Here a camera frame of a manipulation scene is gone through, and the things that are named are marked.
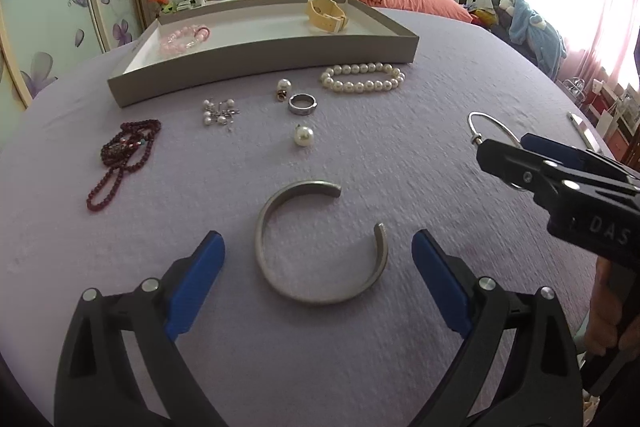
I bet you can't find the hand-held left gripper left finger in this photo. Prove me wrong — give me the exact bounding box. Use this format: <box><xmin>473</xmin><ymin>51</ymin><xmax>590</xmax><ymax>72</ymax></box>
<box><xmin>54</xmin><ymin>231</ymin><xmax>226</xmax><ymax>427</ymax></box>

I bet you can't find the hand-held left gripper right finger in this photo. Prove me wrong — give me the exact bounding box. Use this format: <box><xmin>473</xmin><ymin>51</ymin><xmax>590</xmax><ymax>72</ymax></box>
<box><xmin>411</xmin><ymin>228</ymin><xmax>583</xmax><ymax>427</ymax></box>

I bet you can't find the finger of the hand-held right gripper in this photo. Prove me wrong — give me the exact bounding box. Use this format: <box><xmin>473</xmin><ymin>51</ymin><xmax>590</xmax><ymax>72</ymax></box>
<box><xmin>475</xmin><ymin>139</ymin><xmax>640</xmax><ymax>208</ymax></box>
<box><xmin>519</xmin><ymin>133</ymin><xmax>640</xmax><ymax>182</ymax></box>

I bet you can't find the thin silver hoop bangle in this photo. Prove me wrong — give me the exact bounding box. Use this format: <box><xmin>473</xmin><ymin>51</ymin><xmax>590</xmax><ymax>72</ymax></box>
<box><xmin>466</xmin><ymin>110</ymin><xmax>526</xmax><ymax>148</ymax></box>

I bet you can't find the wide silver cuff bangle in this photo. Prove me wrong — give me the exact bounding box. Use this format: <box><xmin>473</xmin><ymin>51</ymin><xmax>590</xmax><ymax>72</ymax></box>
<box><xmin>254</xmin><ymin>180</ymin><xmax>390</xmax><ymax>306</ymax></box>

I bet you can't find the dark red bead necklace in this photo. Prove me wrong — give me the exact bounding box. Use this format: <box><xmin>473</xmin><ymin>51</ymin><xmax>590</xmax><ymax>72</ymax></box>
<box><xmin>86</xmin><ymin>119</ymin><xmax>163</xmax><ymax>212</ymax></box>

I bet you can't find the large pearl earring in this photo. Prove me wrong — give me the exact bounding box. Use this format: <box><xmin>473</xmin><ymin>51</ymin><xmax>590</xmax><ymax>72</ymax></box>
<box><xmin>292</xmin><ymin>125</ymin><xmax>315</xmax><ymax>149</ymax></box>

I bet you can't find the white pearl bracelet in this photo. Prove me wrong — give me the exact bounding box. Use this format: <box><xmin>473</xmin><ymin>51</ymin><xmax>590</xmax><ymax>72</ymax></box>
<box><xmin>320</xmin><ymin>62</ymin><xmax>406</xmax><ymax>94</ymax></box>

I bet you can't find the silver ring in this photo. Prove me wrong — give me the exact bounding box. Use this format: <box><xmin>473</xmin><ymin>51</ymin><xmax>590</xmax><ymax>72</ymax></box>
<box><xmin>287</xmin><ymin>93</ymin><xmax>315</xmax><ymax>115</ymax></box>

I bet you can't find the grey cardboard tray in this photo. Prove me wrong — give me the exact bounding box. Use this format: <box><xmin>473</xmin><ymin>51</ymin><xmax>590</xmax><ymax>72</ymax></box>
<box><xmin>107</xmin><ymin>0</ymin><xmax>420</xmax><ymax>108</ymax></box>

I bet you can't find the person's right hand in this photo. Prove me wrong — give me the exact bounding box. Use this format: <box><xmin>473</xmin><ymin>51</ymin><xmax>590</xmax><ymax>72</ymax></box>
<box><xmin>584</xmin><ymin>252</ymin><xmax>640</xmax><ymax>358</ymax></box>

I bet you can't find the cluttered storage rack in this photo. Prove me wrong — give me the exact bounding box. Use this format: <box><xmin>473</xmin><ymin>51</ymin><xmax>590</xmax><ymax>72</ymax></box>
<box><xmin>565</xmin><ymin>77</ymin><xmax>640</xmax><ymax>148</ymax></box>

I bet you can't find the blue plush garment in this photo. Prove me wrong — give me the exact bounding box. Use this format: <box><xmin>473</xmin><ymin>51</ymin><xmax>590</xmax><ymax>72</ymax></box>
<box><xmin>509</xmin><ymin>0</ymin><xmax>568</xmax><ymax>80</ymax></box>

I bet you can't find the pink curtain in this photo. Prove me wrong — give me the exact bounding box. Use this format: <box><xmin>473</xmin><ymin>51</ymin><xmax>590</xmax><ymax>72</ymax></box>
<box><xmin>520</xmin><ymin>0</ymin><xmax>640</xmax><ymax>98</ymax></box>

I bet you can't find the cluster of pearl stud earrings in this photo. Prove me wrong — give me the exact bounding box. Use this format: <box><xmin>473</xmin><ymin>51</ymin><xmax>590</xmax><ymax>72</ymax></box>
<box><xmin>201</xmin><ymin>97</ymin><xmax>242</xmax><ymax>132</ymax></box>

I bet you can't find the yellow wristwatch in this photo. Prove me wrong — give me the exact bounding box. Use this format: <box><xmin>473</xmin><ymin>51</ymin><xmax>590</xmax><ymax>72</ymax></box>
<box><xmin>305</xmin><ymin>0</ymin><xmax>351</xmax><ymax>34</ymax></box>

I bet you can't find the wardrobe with flower doors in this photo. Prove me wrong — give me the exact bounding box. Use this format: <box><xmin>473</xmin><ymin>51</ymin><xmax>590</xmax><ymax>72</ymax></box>
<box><xmin>0</xmin><ymin>0</ymin><xmax>146</xmax><ymax>108</ymax></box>

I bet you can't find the pink bead bracelet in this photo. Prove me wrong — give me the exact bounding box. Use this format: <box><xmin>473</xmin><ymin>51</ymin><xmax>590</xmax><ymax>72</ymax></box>
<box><xmin>159</xmin><ymin>24</ymin><xmax>211</xmax><ymax>55</ymax></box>

